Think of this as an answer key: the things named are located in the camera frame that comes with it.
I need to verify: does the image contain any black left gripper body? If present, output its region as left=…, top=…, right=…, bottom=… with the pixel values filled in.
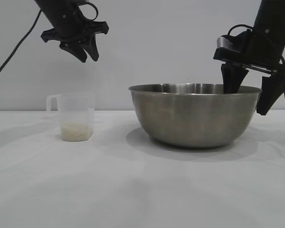
left=40, top=3, right=109, bottom=46

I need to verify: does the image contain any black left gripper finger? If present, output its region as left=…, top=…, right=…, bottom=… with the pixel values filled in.
left=82, top=33, right=100, bottom=62
left=59, top=40, right=88, bottom=63

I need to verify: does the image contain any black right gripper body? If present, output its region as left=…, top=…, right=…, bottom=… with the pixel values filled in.
left=213, top=28, right=285, bottom=79

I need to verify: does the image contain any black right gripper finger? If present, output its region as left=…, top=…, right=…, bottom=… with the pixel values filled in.
left=220, top=63, right=250, bottom=94
left=256, top=76, right=285, bottom=116

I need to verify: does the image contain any stainless steel mixing bowl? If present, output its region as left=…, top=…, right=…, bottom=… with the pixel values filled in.
left=128, top=83, right=263, bottom=149

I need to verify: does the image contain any translucent plastic measuring cup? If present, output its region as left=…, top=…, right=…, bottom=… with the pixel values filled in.
left=46, top=92, right=96, bottom=143

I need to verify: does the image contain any white uncooked rice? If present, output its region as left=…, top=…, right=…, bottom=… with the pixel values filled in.
left=61, top=121, right=94, bottom=143

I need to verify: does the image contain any looped black left gripper cable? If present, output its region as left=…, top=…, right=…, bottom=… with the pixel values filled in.
left=82, top=1, right=99, bottom=21

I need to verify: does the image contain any thin black right camera cable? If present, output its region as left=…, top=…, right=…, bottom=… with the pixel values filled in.
left=228, top=23, right=255, bottom=36

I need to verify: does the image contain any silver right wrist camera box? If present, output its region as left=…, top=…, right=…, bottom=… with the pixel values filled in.
left=217, top=29, right=252, bottom=50

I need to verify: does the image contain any long black left arm cable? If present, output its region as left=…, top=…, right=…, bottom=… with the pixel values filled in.
left=0, top=9, right=42, bottom=86

